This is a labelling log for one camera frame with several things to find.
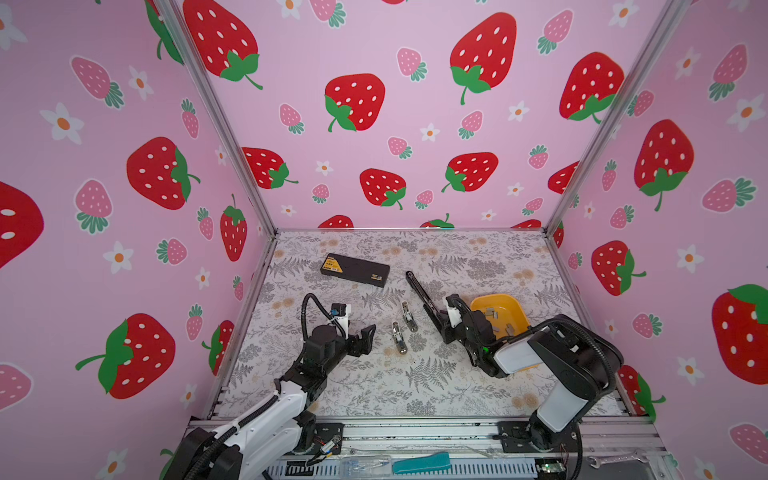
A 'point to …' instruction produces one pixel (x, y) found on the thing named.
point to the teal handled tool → (436, 461)
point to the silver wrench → (614, 458)
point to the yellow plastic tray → (504, 312)
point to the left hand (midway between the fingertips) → (362, 324)
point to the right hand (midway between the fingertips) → (439, 312)
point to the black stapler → (435, 314)
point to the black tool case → (355, 269)
